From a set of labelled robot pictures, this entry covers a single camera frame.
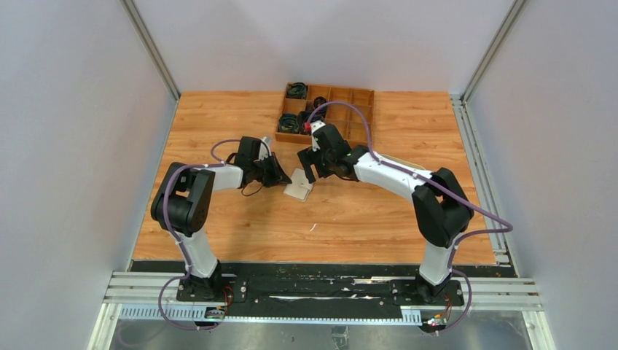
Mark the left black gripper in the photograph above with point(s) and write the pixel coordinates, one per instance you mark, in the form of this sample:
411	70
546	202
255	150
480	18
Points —
270	169

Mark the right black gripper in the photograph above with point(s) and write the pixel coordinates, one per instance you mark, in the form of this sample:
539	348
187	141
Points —
312	157

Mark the white leather card holder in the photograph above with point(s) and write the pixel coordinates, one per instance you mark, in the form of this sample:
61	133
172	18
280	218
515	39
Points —
300	188

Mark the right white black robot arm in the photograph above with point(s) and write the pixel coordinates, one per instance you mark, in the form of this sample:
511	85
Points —
441	219

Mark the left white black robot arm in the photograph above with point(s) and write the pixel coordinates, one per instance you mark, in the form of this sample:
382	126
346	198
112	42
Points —
182	202

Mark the dark coiled belt bottom-left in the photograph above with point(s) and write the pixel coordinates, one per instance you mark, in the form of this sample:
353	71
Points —
288	123

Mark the black coiled belt bottom-middle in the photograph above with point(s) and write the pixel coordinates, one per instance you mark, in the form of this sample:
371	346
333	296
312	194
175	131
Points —
302	117

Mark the black coiled belt middle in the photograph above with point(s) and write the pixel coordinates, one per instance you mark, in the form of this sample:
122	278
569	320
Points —
318	101

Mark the wooden compartment tray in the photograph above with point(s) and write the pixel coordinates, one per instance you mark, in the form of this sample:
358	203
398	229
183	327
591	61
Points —
349	109

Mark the black coiled belt top-left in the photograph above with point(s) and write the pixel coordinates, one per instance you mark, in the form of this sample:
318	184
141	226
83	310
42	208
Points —
296	90

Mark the beige plate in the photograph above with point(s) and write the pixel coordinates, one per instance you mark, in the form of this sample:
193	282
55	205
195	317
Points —
410	164

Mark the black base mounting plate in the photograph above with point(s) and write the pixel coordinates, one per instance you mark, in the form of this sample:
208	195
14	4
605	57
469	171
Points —
273	271

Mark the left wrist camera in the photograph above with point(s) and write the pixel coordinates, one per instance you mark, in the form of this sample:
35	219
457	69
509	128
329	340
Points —
265	150

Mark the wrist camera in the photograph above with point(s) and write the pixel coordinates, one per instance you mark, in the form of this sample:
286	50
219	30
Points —
265	150
311	128

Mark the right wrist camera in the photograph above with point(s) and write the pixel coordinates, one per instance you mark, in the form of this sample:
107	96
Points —
311	128

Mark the right side aluminium rail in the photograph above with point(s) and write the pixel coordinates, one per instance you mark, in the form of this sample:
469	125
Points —
484	188

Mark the left aluminium corner post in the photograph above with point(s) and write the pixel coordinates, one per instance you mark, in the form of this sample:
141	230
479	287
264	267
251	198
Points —
134	15

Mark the aluminium corner post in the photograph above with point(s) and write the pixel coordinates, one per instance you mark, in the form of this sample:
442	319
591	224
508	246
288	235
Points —
134	15
506	25

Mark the right aluminium corner post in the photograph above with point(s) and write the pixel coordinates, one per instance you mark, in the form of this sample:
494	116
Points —
506	25

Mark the aluminium frame rail front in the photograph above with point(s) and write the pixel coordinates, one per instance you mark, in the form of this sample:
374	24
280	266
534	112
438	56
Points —
380	300

